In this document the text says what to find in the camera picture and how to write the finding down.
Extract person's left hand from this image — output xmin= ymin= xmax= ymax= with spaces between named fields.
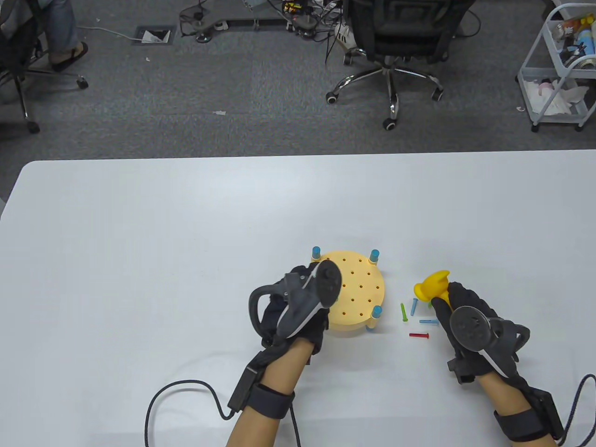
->
xmin=258 ymin=263 xmax=329 ymax=357

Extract person's right hand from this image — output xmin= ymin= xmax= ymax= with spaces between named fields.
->
xmin=431 ymin=282 xmax=522 ymax=385

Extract yellow toy hammer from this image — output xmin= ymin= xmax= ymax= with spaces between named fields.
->
xmin=413 ymin=270 xmax=453 ymax=312

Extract yellow round tap bench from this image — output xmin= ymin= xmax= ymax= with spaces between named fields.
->
xmin=310 ymin=246 xmax=386 ymax=335

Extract person's left forearm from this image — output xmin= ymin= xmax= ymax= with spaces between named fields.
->
xmin=225 ymin=338 xmax=312 ymax=447

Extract grey right hand controller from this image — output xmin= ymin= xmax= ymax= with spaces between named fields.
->
xmin=448 ymin=305 xmax=531 ymax=379

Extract grey hand controller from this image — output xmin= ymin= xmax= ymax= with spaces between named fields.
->
xmin=248 ymin=259 xmax=344 ymax=339
xmin=448 ymin=305 xmax=531 ymax=379

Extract grey left hand controller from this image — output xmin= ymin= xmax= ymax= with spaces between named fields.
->
xmin=248 ymin=259 xmax=344 ymax=339

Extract white rolling cart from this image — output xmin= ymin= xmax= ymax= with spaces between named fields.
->
xmin=516 ymin=2 xmax=596 ymax=133

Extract black office chair chrome base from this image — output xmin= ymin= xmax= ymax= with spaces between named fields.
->
xmin=325 ymin=0 xmax=480 ymax=132

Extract pile of colourful toys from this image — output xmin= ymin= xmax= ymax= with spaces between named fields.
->
xmin=552 ymin=14 xmax=596 ymax=70

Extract white shoe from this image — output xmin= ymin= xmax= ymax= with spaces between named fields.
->
xmin=334 ymin=22 xmax=358 ymax=49

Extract floor socket box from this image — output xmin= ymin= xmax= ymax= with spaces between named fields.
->
xmin=132 ymin=27 xmax=176 ymax=46

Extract black chair with castors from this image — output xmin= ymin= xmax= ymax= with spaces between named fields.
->
xmin=0 ymin=14 xmax=89 ymax=134

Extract black left wrist camera band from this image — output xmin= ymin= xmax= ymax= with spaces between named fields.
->
xmin=227 ymin=366 xmax=296 ymax=420

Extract black wrist camera band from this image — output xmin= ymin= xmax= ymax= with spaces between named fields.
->
xmin=227 ymin=366 xmax=296 ymax=420
xmin=494 ymin=389 xmax=565 ymax=442

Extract black right wrist camera band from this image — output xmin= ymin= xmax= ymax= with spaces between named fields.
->
xmin=494 ymin=389 xmax=565 ymax=442

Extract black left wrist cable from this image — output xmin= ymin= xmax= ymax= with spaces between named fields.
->
xmin=144 ymin=379 xmax=301 ymax=447

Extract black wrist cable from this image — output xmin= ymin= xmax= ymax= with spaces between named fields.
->
xmin=556 ymin=373 xmax=596 ymax=447
xmin=144 ymin=379 xmax=301 ymax=447

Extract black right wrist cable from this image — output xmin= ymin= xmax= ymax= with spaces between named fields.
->
xmin=556 ymin=373 xmax=596 ymax=447

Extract tangle of cables and devices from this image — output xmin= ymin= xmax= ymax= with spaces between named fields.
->
xmin=179 ymin=0 xmax=354 ymax=45

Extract white floor cable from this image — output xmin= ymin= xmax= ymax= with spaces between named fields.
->
xmin=75 ymin=24 xmax=138 ymax=41

